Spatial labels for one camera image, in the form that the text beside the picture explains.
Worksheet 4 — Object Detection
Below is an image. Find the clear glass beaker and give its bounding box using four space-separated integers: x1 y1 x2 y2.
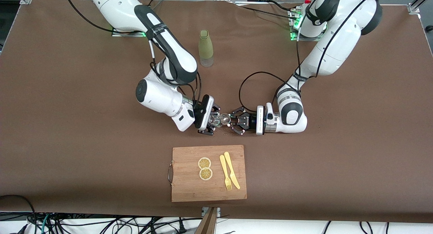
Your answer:
207 113 224 129

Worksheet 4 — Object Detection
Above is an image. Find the yellow plastic knife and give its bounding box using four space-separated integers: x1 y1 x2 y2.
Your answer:
224 151 241 190

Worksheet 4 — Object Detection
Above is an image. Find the yellow plastic fork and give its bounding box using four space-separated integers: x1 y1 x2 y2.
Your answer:
219 155 233 191

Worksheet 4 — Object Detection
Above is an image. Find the wooden cutting board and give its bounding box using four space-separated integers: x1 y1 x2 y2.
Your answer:
171 145 248 203

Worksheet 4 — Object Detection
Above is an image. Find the green sleeved glass bottle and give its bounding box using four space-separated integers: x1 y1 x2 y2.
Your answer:
198 29 214 68

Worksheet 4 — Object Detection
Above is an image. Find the brown wooden beam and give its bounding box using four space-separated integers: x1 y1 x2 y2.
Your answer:
194 207 219 234

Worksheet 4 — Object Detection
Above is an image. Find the brown table mat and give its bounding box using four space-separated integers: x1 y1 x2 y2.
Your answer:
0 0 433 224

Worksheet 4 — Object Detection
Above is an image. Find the black base power cable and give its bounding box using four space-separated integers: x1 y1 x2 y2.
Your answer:
235 0 300 21

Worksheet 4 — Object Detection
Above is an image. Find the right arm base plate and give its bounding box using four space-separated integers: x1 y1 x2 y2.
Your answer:
111 28 146 38

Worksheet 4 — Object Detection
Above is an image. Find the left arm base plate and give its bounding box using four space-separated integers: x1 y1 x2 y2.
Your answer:
288 8 327 42

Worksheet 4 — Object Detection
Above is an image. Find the teal floor cable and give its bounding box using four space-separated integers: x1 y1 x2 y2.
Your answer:
40 213 51 234

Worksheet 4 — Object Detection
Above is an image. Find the thick black floor cable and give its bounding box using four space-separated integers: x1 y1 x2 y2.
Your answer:
0 194 38 234

